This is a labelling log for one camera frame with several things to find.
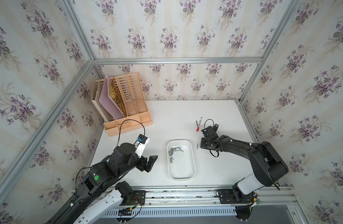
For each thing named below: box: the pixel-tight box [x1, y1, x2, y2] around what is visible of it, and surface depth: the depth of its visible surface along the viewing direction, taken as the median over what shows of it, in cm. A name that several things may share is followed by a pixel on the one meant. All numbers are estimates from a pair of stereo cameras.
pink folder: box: [98, 75, 125, 119], surface depth 88 cm
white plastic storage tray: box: [166, 139, 197, 181], surface depth 88 cm
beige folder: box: [90, 77, 114, 123], surface depth 86 cm
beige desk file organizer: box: [103, 71, 153, 137], surface depth 103 cm
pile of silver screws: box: [168, 146, 184, 164], surface depth 92 cm
